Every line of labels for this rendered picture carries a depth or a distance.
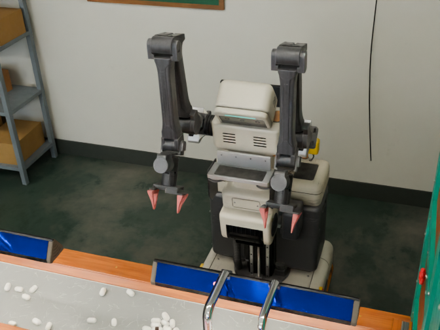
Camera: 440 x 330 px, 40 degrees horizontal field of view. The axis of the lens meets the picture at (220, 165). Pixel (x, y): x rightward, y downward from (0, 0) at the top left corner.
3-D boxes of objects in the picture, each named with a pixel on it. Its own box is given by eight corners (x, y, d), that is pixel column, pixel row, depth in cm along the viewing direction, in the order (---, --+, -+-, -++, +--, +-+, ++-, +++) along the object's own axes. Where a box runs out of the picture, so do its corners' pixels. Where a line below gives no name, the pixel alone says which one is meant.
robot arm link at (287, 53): (311, 32, 196) (281, 30, 199) (303, 54, 187) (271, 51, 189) (311, 140, 225) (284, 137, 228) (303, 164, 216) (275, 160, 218)
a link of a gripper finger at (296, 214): (296, 235, 209) (299, 209, 208) (275, 232, 212) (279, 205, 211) (299, 232, 216) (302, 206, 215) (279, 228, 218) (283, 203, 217)
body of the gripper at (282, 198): (293, 211, 209) (296, 190, 209) (264, 207, 212) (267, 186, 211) (296, 209, 215) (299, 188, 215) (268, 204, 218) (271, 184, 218)
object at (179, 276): (160, 268, 192) (158, 250, 189) (360, 307, 175) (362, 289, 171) (150, 285, 186) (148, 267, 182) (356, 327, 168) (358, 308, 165)
